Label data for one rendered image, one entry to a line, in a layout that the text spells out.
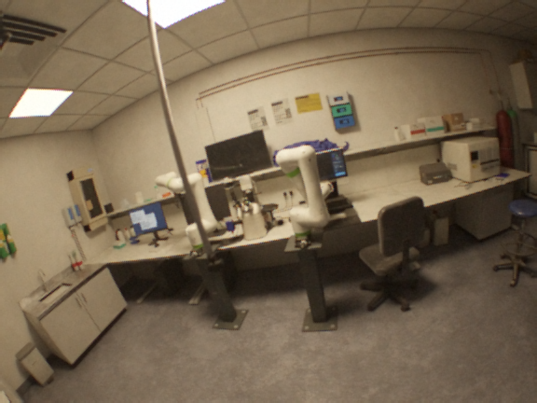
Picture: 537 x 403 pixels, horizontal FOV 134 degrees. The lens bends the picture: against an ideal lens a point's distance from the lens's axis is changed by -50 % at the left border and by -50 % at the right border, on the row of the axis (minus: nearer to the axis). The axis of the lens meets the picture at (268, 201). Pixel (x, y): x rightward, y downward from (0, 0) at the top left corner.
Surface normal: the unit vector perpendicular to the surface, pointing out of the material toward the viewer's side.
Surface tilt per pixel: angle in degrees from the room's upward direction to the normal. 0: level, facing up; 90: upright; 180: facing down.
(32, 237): 90
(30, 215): 90
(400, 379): 0
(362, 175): 90
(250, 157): 86
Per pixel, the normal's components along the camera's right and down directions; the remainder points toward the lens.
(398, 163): -0.14, 0.27
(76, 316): 0.96, -0.21
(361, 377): -0.25, -0.94
